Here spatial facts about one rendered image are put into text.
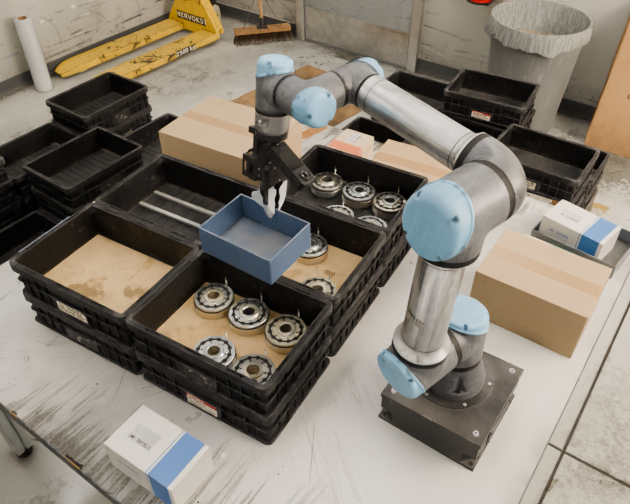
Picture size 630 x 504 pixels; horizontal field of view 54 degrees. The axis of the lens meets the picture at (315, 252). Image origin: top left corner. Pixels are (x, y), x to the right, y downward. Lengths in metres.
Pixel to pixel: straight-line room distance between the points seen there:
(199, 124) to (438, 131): 1.26
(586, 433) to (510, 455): 1.02
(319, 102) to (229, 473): 0.84
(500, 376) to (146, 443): 0.82
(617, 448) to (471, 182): 1.72
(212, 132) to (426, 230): 1.32
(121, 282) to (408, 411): 0.83
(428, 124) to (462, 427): 0.68
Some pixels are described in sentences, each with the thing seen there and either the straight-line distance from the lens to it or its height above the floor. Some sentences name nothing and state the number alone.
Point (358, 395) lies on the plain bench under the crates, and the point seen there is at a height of 0.70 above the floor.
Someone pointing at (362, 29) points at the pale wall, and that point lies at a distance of 4.87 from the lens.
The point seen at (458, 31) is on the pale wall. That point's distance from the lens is 4.53.
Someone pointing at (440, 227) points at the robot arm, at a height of 1.40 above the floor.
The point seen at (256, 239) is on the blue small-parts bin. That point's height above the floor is 1.07.
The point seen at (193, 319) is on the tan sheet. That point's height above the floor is 0.83.
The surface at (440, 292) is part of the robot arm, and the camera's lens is 1.08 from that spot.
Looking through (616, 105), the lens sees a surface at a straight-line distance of 4.08.
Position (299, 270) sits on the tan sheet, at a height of 0.83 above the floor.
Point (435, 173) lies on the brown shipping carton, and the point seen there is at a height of 0.86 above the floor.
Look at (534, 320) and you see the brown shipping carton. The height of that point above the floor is 0.78.
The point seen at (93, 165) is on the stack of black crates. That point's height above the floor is 0.49.
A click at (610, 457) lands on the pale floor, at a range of 2.52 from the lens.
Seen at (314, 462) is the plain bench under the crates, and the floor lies 0.70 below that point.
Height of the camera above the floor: 1.99
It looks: 41 degrees down
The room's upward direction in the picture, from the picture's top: straight up
